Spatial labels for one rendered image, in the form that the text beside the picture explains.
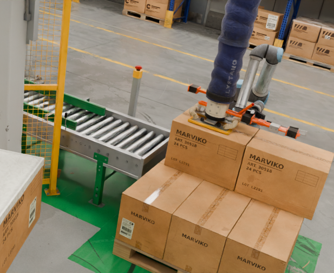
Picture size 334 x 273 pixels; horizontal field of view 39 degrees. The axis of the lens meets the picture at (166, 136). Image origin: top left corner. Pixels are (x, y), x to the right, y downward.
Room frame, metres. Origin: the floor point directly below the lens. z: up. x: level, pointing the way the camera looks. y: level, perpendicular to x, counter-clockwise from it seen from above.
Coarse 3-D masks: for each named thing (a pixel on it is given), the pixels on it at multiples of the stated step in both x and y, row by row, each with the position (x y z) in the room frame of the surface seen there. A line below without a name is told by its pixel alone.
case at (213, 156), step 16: (176, 128) 3.33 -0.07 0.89; (192, 128) 3.28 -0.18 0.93; (208, 128) 3.31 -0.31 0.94; (240, 128) 3.43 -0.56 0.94; (256, 128) 3.49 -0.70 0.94; (176, 144) 3.32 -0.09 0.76; (192, 144) 3.27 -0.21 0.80; (208, 144) 3.23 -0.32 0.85; (224, 144) 3.18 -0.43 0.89; (240, 144) 3.14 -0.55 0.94; (176, 160) 3.31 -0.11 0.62; (192, 160) 3.26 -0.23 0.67; (208, 160) 3.22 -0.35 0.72; (224, 160) 3.17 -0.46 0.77; (240, 160) 3.13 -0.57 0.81; (208, 176) 3.21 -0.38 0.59; (224, 176) 3.16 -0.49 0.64
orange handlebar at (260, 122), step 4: (200, 92) 3.75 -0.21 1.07; (204, 92) 3.74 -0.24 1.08; (200, 100) 3.50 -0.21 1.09; (200, 104) 3.45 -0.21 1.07; (204, 104) 3.44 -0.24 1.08; (228, 112) 3.37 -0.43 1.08; (232, 112) 3.38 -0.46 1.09; (236, 112) 3.40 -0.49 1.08; (240, 116) 3.34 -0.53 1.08; (252, 120) 3.31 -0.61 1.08; (256, 120) 3.31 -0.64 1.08; (260, 120) 3.31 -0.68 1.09; (264, 120) 3.33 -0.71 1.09; (260, 124) 3.29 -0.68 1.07; (264, 124) 3.28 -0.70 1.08; (268, 124) 3.30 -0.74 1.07; (280, 128) 3.24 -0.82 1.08; (284, 128) 3.26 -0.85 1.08; (284, 132) 3.22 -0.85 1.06
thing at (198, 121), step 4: (192, 116) 3.43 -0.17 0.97; (188, 120) 3.36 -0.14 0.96; (192, 120) 3.35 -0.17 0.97; (196, 120) 3.35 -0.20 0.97; (200, 120) 3.37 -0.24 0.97; (204, 120) 3.39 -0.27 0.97; (200, 124) 3.32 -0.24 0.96; (204, 124) 3.32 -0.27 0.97; (208, 124) 3.33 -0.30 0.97; (216, 124) 3.36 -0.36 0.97; (220, 124) 3.32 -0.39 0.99; (212, 128) 3.29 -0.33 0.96; (216, 128) 3.28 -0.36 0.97; (220, 128) 3.29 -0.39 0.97; (220, 132) 3.27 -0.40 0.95; (224, 132) 3.26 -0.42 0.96; (228, 132) 3.26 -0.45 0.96
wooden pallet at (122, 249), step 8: (120, 240) 2.80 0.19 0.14; (296, 240) 3.22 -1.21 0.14; (120, 248) 2.79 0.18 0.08; (128, 248) 2.77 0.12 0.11; (136, 248) 2.75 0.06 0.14; (120, 256) 2.79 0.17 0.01; (128, 256) 2.76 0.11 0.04; (136, 256) 2.81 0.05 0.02; (144, 256) 2.82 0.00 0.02; (152, 256) 2.70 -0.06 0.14; (136, 264) 2.74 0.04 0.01; (144, 264) 2.73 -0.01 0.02; (152, 264) 2.75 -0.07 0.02; (160, 264) 2.77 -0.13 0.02; (168, 264) 2.65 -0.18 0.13; (160, 272) 2.68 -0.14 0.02; (168, 272) 2.70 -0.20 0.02; (176, 272) 2.71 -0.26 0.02; (184, 272) 2.60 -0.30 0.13
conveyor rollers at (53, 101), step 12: (24, 96) 4.22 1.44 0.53; (36, 96) 4.26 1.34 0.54; (48, 96) 4.30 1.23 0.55; (72, 108) 4.12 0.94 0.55; (84, 120) 3.95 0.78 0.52; (96, 120) 3.98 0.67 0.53; (108, 120) 4.01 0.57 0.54; (120, 120) 4.06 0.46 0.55; (84, 132) 3.66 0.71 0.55; (96, 132) 3.69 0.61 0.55; (132, 132) 3.89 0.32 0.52; (144, 132) 3.92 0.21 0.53; (120, 144) 3.55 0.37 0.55; (132, 144) 3.60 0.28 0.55
